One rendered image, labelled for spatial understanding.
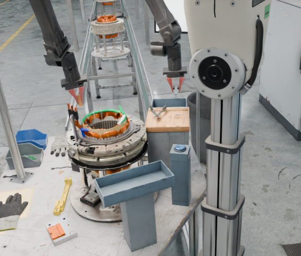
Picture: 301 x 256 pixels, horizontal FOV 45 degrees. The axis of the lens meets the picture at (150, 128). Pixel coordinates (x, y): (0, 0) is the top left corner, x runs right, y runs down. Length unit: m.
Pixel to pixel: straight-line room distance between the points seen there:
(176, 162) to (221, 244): 0.34
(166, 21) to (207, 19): 0.52
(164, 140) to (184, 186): 0.22
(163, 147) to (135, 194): 0.43
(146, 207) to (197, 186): 0.43
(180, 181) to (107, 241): 0.37
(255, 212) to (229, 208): 1.46
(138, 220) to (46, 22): 0.73
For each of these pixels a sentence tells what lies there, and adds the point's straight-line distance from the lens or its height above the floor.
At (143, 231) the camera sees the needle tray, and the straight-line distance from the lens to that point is 1.33.
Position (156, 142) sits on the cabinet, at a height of 0.99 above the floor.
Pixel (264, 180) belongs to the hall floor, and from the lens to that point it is 3.07.
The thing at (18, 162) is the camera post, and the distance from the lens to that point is 1.82.
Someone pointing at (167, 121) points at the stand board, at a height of 1.06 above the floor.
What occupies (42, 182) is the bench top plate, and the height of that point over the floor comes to 0.78.
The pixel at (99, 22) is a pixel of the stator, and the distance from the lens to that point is 3.60.
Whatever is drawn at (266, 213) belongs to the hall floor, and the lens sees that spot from 2.76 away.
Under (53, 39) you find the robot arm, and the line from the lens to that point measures 1.34.
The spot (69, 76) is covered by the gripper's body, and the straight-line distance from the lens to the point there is 1.44.
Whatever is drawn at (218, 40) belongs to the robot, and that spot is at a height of 1.52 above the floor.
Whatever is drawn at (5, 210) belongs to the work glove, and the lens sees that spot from 1.67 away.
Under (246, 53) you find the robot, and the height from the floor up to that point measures 1.49.
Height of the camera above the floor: 1.76
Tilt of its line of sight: 27 degrees down
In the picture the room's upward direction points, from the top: 4 degrees counter-clockwise
